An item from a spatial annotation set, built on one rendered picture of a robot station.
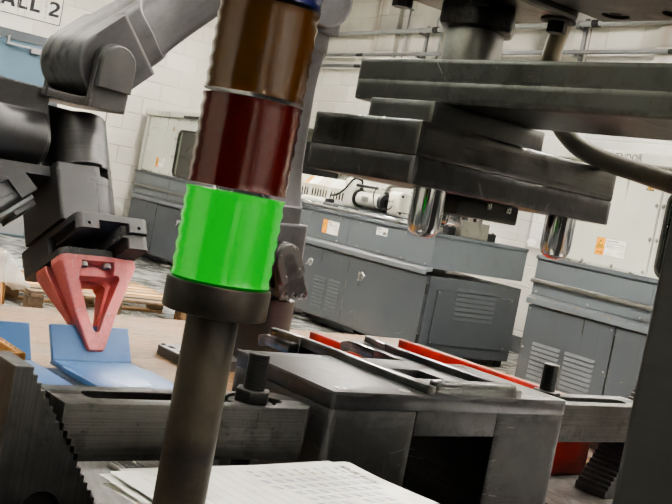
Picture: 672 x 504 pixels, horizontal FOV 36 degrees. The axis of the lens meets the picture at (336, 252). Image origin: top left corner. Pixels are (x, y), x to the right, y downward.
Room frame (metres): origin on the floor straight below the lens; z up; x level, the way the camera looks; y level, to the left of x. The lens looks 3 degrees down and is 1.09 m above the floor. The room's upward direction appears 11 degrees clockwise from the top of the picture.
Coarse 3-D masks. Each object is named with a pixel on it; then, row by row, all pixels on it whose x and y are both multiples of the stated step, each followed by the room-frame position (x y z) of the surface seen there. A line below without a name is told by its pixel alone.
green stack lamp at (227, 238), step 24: (192, 192) 0.38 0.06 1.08; (216, 192) 0.37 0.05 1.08; (192, 216) 0.37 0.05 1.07; (216, 216) 0.37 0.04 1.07; (240, 216) 0.37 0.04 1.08; (264, 216) 0.38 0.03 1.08; (192, 240) 0.37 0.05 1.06; (216, 240) 0.37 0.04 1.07; (240, 240) 0.37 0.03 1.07; (264, 240) 0.38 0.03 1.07; (192, 264) 0.37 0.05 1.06; (216, 264) 0.37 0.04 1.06; (240, 264) 0.37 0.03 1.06; (264, 264) 0.38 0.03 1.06; (264, 288) 0.38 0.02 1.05
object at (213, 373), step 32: (192, 288) 0.37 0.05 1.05; (224, 288) 0.37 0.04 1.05; (192, 320) 0.38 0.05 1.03; (224, 320) 0.37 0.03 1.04; (256, 320) 0.38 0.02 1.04; (192, 352) 0.38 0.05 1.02; (224, 352) 0.38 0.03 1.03; (192, 384) 0.38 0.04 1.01; (224, 384) 0.38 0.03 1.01; (192, 416) 0.38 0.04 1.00; (192, 448) 0.38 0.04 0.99; (160, 480) 0.38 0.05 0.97; (192, 480) 0.38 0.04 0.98
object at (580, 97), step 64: (448, 0) 0.65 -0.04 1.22; (384, 64) 0.66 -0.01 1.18; (448, 64) 0.62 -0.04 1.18; (512, 64) 0.58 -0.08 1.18; (576, 64) 0.54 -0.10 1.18; (640, 64) 0.51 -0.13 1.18; (320, 128) 0.65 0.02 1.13; (384, 128) 0.60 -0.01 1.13; (448, 128) 0.59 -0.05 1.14; (512, 128) 0.65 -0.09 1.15; (576, 128) 0.61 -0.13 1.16; (640, 128) 0.55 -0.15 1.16; (448, 192) 0.61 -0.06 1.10; (512, 192) 0.63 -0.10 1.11; (576, 192) 0.66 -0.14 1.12
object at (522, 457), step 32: (320, 416) 0.57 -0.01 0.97; (352, 416) 0.57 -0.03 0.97; (384, 416) 0.59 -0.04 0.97; (416, 416) 0.60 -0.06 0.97; (448, 416) 0.62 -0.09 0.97; (480, 416) 0.64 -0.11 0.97; (512, 416) 0.65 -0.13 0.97; (544, 416) 0.67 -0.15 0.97; (320, 448) 0.56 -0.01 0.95; (352, 448) 0.57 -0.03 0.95; (384, 448) 0.59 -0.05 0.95; (416, 448) 0.70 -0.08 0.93; (448, 448) 0.67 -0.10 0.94; (480, 448) 0.65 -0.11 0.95; (512, 448) 0.66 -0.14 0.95; (544, 448) 0.68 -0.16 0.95; (416, 480) 0.69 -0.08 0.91; (448, 480) 0.67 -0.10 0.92; (480, 480) 0.65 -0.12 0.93; (512, 480) 0.66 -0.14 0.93; (544, 480) 0.68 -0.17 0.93
